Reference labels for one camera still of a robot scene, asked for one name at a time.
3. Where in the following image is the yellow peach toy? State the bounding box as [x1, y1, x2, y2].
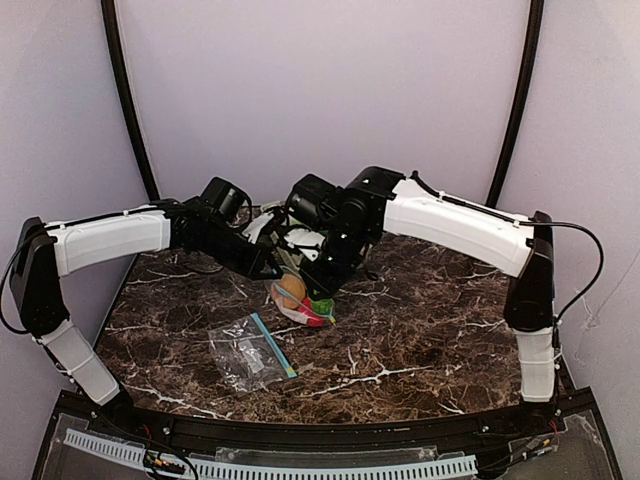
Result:
[276, 273, 306, 308]

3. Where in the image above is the clear zip bag blue zipper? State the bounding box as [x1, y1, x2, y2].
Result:
[266, 266, 336, 328]

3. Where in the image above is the green toy vegetable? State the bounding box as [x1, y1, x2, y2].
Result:
[310, 298, 334, 317]

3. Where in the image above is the red toy apple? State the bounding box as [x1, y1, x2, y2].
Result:
[297, 297, 325, 328]

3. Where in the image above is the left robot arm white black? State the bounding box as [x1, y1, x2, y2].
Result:
[1, 177, 283, 406]

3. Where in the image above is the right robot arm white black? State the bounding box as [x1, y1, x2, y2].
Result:
[285, 167, 564, 403]

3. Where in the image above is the spare clear zip bag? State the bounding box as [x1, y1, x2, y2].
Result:
[208, 313, 297, 394]

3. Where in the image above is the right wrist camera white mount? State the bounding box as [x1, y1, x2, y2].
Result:
[284, 224, 325, 262]

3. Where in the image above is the right black frame post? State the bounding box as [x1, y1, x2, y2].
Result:
[485, 0, 545, 208]

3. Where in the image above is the black frame post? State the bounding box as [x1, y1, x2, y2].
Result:
[485, 0, 545, 208]
[100, 0, 160, 201]

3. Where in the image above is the black front rail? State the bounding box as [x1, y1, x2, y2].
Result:
[94, 389, 592, 452]

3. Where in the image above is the white slotted cable duct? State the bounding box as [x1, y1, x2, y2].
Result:
[64, 428, 478, 479]

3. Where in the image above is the left black frame post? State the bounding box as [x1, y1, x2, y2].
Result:
[100, 0, 160, 201]

